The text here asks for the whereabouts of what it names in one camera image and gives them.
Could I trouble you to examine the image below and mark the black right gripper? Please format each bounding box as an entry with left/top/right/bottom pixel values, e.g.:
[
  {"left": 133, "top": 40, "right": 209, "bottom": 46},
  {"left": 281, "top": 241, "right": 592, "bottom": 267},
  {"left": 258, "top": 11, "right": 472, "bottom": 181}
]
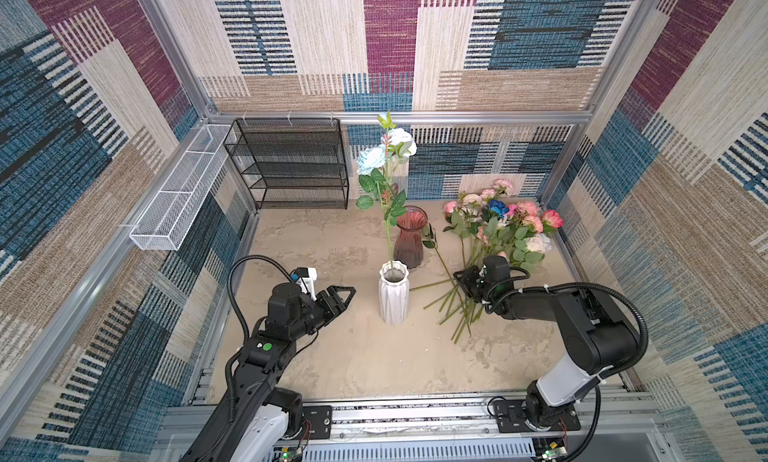
[{"left": 452, "top": 264, "right": 495, "bottom": 302}]

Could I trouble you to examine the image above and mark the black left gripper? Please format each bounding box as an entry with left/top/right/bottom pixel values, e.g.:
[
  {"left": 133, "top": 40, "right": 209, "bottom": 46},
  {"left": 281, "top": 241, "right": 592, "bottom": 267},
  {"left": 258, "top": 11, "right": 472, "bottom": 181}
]
[{"left": 287, "top": 285, "right": 353, "bottom": 343}]

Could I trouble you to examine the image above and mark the white ribbed ceramic vase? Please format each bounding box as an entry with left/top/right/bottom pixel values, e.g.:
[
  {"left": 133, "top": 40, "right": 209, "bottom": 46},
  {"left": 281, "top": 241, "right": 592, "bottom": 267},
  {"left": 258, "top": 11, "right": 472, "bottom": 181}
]
[{"left": 378, "top": 261, "right": 410, "bottom": 325}]

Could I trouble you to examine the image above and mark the pink peony double stem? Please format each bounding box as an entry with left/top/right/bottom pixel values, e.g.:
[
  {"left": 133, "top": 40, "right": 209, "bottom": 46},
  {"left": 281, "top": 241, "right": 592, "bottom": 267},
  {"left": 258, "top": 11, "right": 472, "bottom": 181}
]
[{"left": 484, "top": 202, "right": 542, "bottom": 269}]

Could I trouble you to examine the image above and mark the white and pale blue rose stem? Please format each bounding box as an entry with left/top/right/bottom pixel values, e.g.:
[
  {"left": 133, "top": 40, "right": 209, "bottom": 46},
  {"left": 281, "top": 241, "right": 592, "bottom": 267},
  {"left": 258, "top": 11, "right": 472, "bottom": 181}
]
[{"left": 356, "top": 111, "right": 417, "bottom": 269}]

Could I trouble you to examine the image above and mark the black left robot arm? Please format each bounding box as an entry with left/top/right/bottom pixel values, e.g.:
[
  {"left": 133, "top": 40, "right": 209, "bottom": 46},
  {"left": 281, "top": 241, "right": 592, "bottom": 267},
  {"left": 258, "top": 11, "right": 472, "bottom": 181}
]
[{"left": 181, "top": 283, "right": 356, "bottom": 461}]

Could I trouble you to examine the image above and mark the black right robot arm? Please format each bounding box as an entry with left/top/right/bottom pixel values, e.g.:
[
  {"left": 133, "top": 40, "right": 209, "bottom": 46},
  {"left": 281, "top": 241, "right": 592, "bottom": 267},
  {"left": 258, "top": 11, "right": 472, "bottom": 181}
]
[{"left": 453, "top": 255, "right": 649, "bottom": 431}]

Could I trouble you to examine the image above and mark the red ribbed glass vase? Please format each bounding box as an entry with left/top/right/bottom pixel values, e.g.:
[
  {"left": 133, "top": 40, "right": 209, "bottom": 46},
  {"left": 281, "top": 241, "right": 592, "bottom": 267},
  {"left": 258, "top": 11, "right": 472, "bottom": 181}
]
[{"left": 394, "top": 205, "right": 428, "bottom": 270}]

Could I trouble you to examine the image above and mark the cream white rose stem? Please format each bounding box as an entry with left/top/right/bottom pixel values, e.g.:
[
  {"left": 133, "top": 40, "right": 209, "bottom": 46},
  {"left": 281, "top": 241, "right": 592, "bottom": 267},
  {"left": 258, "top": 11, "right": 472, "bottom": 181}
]
[{"left": 513, "top": 233, "right": 553, "bottom": 267}]

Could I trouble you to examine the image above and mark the dark pink rose stem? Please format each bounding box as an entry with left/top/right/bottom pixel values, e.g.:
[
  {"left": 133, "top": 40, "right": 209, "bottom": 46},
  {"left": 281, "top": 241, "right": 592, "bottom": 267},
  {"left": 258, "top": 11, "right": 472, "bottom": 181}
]
[{"left": 539, "top": 210, "right": 564, "bottom": 234}]

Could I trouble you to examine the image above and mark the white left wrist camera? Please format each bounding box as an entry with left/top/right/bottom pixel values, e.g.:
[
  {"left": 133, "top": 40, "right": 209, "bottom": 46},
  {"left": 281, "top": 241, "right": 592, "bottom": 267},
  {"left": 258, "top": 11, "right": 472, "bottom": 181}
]
[{"left": 290, "top": 267, "right": 318, "bottom": 301}]

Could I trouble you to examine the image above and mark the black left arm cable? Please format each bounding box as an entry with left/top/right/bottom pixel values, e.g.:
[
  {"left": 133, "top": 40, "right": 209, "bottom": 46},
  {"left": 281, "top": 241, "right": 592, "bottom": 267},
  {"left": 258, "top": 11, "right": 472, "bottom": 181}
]
[{"left": 225, "top": 254, "right": 301, "bottom": 424}]

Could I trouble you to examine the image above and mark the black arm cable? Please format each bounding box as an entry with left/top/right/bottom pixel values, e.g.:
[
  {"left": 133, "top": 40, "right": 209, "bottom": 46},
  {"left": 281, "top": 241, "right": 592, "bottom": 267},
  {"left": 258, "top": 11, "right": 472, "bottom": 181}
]
[
  {"left": 485, "top": 266, "right": 650, "bottom": 462},
  {"left": 225, "top": 254, "right": 301, "bottom": 424}
]

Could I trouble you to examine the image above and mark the black wire mesh shelf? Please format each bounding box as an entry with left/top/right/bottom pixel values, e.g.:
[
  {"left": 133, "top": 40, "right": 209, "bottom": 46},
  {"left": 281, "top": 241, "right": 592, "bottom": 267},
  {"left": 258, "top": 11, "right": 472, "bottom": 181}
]
[{"left": 223, "top": 118, "right": 350, "bottom": 210}]

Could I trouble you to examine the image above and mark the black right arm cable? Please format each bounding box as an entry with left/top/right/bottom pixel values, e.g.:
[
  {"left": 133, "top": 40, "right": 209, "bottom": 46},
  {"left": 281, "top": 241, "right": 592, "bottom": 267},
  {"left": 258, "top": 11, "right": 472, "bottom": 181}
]
[{"left": 485, "top": 266, "right": 650, "bottom": 462}]

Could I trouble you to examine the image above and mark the white wire mesh basket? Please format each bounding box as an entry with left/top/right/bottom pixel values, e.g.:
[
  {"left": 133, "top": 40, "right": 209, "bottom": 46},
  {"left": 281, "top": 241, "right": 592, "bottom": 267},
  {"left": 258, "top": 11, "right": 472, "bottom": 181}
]
[{"left": 130, "top": 124, "right": 229, "bottom": 251}]

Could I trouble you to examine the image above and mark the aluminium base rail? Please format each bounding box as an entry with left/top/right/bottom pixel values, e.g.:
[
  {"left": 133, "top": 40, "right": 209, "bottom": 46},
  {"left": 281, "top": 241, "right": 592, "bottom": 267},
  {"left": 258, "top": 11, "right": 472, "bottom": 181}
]
[{"left": 149, "top": 389, "right": 685, "bottom": 462}]

